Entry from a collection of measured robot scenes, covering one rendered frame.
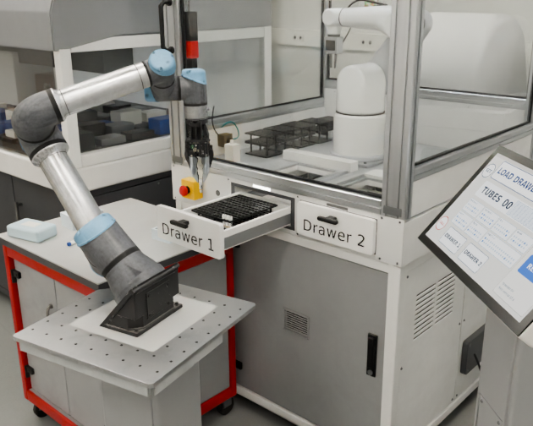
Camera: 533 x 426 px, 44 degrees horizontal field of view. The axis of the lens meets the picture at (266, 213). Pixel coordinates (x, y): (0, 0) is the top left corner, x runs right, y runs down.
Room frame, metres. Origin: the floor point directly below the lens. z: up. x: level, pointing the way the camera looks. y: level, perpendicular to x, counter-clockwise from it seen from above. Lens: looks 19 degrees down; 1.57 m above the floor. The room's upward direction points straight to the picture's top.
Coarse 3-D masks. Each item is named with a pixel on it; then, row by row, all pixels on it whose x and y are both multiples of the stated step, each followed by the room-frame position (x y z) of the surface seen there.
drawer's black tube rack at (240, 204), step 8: (224, 200) 2.11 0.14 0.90; (232, 200) 2.11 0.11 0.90; (240, 200) 2.12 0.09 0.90; (248, 200) 2.11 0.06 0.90; (256, 200) 2.11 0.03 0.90; (200, 208) 2.04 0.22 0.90; (208, 208) 2.03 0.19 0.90; (216, 208) 2.04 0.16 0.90; (224, 208) 2.03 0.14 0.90; (232, 208) 2.03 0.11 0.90; (240, 208) 2.03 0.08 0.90; (248, 208) 2.03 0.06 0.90; (256, 208) 2.03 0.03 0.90; (264, 208) 2.03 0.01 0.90; (208, 216) 2.03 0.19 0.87; (240, 216) 1.94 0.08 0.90; (248, 216) 2.03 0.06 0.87; (256, 216) 2.03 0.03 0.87
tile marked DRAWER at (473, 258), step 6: (468, 246) 1.39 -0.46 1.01; (474, 246) 1.38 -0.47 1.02; (462, 252) 1.39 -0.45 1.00; (468, 252) 1.38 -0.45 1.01; (474, 252) 1.36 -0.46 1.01; (480, 252) 1.35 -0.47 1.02; (462, 258) 1.38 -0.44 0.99; (468, 258) 1.36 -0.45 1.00; (474, 258) 1.35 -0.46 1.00; (480, 258) 1.33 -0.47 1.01; (486, 258) 1.31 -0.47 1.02; (468, 264) 1.35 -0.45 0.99; (474, 264) 1.33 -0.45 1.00; (480, 264) 1.31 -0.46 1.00; (474, 270) 1.31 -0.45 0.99
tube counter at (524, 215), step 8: (504, 200) 1.42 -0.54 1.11; (512, 200) 1.40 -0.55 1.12; (520, 200) 1.38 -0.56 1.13; (504, 208) 1.40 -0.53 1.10; (512, 208) 1.38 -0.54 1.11; (520, 208) 1.36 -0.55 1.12; (528, 208) 1.34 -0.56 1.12; (512, 216) 1.36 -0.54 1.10; (520, 216) 1.33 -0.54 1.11; (528, 216) 1.31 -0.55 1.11; (520, 224) 1.31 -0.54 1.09; (528, 224) 1.30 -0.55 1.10
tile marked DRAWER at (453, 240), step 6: (450, 228) 1.50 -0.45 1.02; (444, 234) 1.50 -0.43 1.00; (450, 234) 1.48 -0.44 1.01; (456, 234) 1.47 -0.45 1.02; (438, 240) 1.50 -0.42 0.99; (444, 240) 1.48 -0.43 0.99; (450, 240) 1.47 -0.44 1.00; (456, 240) 1.45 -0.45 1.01; (462, 240) 1.43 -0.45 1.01; (444, 246) 1.47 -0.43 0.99; (450, 246) 1.45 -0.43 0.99; (456, 246) 1.43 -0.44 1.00
